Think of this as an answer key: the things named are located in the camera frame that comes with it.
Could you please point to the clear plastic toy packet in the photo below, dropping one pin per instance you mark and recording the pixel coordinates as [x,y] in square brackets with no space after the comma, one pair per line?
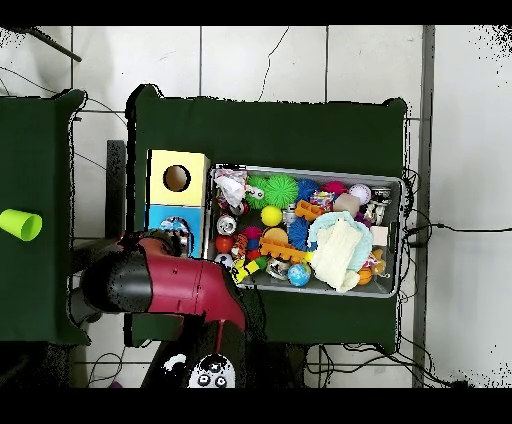
[174,224]

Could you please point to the cream knitted cloth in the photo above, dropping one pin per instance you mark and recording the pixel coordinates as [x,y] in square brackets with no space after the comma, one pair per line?
[336,252]

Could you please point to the mint knitted cloth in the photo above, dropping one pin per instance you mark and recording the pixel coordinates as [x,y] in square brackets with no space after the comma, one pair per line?
[366,240]

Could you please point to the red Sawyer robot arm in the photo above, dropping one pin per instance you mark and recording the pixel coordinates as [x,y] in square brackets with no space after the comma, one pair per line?
[176,284]

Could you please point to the wooden box with three holes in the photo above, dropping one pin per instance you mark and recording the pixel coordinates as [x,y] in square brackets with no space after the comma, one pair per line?
[188,188]

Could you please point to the orange-red smooth ball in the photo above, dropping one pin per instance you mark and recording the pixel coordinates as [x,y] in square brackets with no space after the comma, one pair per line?
[224,244]

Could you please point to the silver drink can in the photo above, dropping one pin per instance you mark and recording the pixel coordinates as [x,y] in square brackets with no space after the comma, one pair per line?
[226,224]

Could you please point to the yellow smooth ball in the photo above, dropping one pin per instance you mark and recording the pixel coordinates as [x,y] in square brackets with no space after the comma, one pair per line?
[271,216]

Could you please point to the orange long toy block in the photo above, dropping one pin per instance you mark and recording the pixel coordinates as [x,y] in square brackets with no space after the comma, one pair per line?
[280,248]

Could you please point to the green spiky rubber ball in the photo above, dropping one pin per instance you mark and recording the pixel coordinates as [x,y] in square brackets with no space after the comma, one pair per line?
[280,191]

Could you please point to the globe print ball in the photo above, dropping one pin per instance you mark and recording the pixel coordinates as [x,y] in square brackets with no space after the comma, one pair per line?
[299,275]

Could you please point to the dark green table cloth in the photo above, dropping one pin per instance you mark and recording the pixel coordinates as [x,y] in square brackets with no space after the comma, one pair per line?
[36,140]
[260,132]

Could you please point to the blue spiky rubber ball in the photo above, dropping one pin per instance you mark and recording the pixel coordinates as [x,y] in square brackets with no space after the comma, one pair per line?
[308,188]

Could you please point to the lime green plastic cup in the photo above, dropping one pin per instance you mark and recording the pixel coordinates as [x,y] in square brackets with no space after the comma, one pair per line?
[20,224]

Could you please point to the dark thin rod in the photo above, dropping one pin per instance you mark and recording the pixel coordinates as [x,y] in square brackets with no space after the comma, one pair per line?
[60,48]

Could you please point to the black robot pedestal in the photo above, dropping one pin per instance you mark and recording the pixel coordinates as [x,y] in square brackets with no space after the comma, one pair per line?
[284,366]

